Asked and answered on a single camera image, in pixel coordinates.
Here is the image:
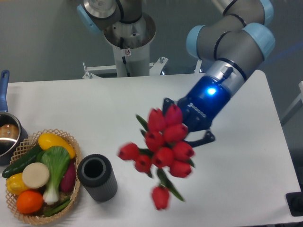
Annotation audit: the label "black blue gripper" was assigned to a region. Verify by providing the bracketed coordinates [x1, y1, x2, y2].
[162, 76, 230, 147]

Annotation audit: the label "red tulip bouquet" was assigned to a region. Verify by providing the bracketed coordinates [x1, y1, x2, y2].
[117, 104, 195, 210]

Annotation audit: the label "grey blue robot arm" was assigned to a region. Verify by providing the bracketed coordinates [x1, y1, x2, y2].
[77, 0, 275, 147]

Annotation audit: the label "dark grey ribbed vase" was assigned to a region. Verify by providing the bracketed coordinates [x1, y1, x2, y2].
[77, 154, 118, 202]

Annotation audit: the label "black box at edge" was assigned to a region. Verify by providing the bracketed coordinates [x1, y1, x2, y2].
[285, 192, 303, 217]

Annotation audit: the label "purple sweet potato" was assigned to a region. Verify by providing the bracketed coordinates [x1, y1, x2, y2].
[60, 161, 76, 192]

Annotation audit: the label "green bok choy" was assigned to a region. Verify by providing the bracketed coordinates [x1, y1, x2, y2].
[41, 146, 70, 205]

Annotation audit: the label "woven wicker basket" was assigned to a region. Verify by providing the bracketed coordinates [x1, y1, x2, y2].
[6, 129, 82, 225]

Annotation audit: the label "beige round disc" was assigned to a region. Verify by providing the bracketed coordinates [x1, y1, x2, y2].
[22, 162, 50, 189]

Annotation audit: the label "green bean pods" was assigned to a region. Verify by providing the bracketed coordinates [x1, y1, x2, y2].
[44, 197, 71, 217]

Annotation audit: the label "dark green cucumber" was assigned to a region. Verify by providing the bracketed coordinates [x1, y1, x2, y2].
[2, 145, 43, 178]

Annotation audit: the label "orange fruit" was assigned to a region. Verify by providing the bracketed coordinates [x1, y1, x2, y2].
[16, 190, 44, 214]

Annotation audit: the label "yellow bell pepper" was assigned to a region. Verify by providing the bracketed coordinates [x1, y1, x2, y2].
[6, 173, 30, 195]

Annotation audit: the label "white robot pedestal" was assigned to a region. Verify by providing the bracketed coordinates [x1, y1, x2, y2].
[82, 13, 169, 79]

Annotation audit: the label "black pedestal cable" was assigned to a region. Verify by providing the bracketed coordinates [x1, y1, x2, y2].
[119, 37, 131, 77]

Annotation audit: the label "white frame at right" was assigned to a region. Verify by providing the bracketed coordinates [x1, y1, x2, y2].
[280, 81, 303, 127]

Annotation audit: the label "blue handled saucepan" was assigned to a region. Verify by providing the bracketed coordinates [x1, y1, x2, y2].
[0, 70, 28, 166]

